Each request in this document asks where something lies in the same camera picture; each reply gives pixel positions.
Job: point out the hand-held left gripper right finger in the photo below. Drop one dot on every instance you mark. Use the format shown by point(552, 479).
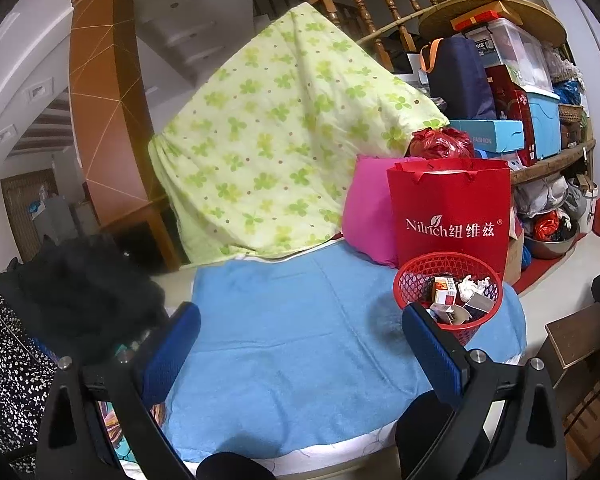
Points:
point(437, 355)

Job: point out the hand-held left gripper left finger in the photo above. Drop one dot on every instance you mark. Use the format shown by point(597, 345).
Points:
point(172, 340)

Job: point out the long white box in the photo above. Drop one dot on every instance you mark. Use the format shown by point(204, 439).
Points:
point(477, 305)

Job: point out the orange white medicine box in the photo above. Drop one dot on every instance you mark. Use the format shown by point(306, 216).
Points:
point(444, 291)

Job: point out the red mesh basket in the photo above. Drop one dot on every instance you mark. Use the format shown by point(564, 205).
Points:
point(410, 287)

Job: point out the white tissue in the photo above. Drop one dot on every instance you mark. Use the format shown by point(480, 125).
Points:
point(472, 287)

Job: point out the wooden stool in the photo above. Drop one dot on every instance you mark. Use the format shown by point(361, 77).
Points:
point(580, 340)

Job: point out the red floor mat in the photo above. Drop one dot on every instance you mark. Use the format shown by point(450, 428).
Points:
point(540, 272)

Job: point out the steel basin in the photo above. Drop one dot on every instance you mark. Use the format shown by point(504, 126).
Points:
point(550, 247)

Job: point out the black fuzzy garment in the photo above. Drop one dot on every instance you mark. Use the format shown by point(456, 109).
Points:
point(90, 295)

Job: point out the cardboard box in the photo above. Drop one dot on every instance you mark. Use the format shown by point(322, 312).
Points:
point(515, 255)

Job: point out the pink orange striped scarf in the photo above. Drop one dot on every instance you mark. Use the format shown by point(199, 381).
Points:
point(112, 427)

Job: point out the grey white cloth bundle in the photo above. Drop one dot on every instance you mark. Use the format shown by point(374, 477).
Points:
point(545, 192)

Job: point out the blue towel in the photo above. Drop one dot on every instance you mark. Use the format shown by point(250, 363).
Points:
point(290, 360)

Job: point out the curved wooden shelf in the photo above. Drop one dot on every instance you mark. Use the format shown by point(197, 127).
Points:
point(555, 161)

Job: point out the dark round object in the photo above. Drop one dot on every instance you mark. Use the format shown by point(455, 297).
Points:
point(235, 467)

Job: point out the pink pillow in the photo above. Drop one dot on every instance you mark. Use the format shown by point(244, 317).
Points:
point(370, 210)

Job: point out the red paper bag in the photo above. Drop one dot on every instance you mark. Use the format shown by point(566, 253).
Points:
point(445, 195)

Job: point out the blue plastic storage bin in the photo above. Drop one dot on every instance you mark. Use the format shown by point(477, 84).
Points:
point(545, 125)

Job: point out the wicker basket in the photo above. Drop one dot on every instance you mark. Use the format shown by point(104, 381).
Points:
point(571, 111)

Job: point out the wooden door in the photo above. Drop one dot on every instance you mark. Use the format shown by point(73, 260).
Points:
point(20, 220)

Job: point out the light blue box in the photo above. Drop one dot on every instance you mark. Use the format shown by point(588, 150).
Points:
point(490, 135)

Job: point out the dark red gift box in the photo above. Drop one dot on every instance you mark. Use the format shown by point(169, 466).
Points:
point(510, 105)

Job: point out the dark red crinkled plastic bag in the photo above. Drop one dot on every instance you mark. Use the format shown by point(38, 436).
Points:
point(440, 144)

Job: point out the green floral blanket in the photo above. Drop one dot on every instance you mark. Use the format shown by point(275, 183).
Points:
point(280, 135)

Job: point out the clear plastic storage bin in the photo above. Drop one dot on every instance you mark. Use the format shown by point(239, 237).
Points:
point(520, 50)

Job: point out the round bamboo tray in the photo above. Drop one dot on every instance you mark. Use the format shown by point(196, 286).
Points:
point(537, 19)

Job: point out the flat red box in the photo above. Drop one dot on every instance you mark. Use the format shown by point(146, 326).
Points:
point(480, 17)

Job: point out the wooden stair railing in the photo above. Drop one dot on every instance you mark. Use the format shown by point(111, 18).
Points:
point(365, 10)

